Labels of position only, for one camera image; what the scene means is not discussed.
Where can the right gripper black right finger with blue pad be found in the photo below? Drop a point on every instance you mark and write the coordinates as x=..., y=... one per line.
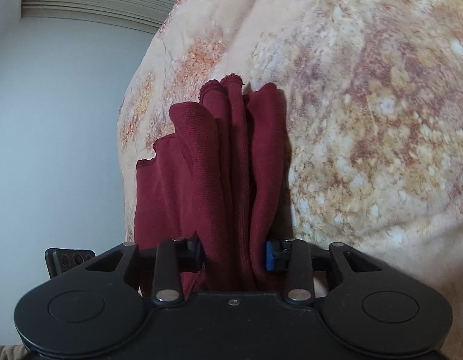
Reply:
x=278, y=255

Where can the beige pleated curtain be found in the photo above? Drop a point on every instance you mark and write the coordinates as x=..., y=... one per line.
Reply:
x=141, y=15

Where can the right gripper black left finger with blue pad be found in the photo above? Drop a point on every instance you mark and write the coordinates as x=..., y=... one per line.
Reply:
x=192, y=255

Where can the dark red knit shirt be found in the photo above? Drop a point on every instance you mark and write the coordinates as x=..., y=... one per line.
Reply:
x=218, y=176

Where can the floral beige bed comforter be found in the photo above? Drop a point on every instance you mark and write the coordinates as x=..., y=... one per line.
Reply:
x=374, y=92

